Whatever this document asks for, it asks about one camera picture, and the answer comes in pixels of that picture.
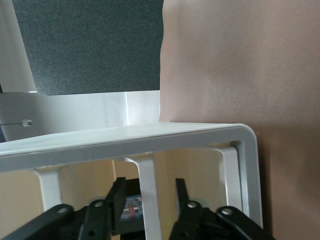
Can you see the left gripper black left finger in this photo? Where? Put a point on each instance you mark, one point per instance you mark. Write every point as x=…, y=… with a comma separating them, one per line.
x=75, y=222

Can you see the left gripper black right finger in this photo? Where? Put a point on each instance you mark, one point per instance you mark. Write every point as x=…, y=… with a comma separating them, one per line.
x=205, y=225

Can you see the green push button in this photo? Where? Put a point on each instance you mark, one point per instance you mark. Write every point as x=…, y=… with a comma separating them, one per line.
x=132, y=210

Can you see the white plastic divided tray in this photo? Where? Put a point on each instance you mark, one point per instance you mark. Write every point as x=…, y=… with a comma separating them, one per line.
x=150, y=140

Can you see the small white round fixture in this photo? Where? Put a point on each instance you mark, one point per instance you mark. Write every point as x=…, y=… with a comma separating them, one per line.
x=27, y=122

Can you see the brown table cover mat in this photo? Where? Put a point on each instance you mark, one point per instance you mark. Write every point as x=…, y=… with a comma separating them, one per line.
x=237, y=62

